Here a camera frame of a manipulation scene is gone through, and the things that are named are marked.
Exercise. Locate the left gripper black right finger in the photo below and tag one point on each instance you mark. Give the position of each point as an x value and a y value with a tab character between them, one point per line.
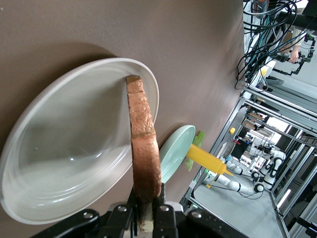
164	220

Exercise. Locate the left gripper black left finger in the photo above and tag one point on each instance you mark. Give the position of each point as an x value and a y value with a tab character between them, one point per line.
121	220

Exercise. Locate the brown bread slice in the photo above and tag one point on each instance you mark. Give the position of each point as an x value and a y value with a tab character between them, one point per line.
143	148

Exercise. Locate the green lettuce leaf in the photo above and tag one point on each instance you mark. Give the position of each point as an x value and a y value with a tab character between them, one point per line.
199	138

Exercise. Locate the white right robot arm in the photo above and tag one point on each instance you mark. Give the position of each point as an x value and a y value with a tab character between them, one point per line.
232	184

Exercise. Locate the mint green plate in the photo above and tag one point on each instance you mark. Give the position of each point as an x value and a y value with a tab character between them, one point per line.
173	153

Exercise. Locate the beige plate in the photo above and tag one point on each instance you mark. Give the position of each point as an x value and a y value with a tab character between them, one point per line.
69	138

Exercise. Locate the bystander bare hand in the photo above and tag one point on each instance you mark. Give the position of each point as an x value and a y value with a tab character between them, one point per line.
294	55

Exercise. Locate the yellow mustard squeeze bottle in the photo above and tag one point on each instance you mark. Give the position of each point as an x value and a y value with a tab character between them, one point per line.
205	160

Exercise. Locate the yellow round knob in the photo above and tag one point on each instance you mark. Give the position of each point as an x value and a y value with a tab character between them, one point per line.
232	130

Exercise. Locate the brown table cloth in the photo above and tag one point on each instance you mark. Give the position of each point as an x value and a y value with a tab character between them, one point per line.
74	29

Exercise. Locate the black handheld rig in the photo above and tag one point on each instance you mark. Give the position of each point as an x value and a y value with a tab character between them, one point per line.
303	59

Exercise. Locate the aluminium cell frame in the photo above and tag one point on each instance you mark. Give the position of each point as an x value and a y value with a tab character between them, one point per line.
292	116

